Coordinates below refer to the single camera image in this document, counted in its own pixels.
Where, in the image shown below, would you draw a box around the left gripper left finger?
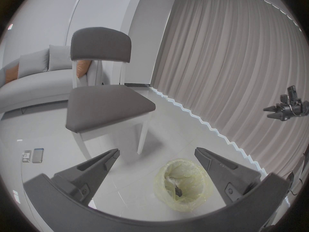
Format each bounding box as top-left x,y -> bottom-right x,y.
53,148 -> 121,205

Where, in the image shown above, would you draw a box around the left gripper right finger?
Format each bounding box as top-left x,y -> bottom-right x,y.
194,147 -> 262,206

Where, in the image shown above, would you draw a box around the yellow plastic bag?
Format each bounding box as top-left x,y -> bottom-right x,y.
154,158 -> 214,212

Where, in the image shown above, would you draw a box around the grey and white chair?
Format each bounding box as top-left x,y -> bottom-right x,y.
66,27 -> 156,161

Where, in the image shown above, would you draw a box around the beige curtain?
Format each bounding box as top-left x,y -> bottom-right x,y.
151,0 -> 309,176

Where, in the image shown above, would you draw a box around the pale grey sofa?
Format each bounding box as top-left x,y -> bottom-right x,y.
0,44 -> 107,114

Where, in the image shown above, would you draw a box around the grey pillow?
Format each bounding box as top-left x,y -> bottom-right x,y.
48,44 -> 73,71
19,48 -> 50,79

